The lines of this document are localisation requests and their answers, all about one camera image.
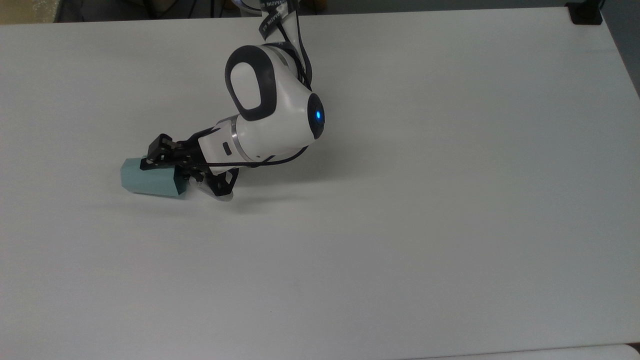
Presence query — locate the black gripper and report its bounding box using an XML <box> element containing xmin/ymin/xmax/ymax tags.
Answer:
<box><xmin>140</xmin><ymin>128</ymin><xmax>240</xmax><ymax>199</ymax></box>

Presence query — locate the teal cup with handle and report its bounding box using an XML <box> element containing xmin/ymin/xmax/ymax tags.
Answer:
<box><xmin>120</xmin><ymin>157</ymin><xmax>189</xmax><ymax>200</ymax></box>

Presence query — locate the yellowish cardboard box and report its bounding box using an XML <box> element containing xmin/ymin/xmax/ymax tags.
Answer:
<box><xmin>0</xmin><ymin>0</ymin><xmax>62</xmax><ymax>25</ymax></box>

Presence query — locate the dark gripper cable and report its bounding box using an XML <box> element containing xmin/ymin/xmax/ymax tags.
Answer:
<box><xmin>204</xmin><ymin>145</ymin><xmax>310</xmax><ymax>169</ymax></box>

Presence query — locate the black printed cable strap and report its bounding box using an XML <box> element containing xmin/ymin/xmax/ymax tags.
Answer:
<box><xmin>258</xmin><ymin>0</ymin><xmax>299</xmax><ymax>43</ymax></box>

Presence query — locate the black camera pole with clamp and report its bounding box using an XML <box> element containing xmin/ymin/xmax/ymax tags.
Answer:
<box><xmin>565</xmin><ymin>0</ymin><xmax>604</xmax><ymax>26</ymax></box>

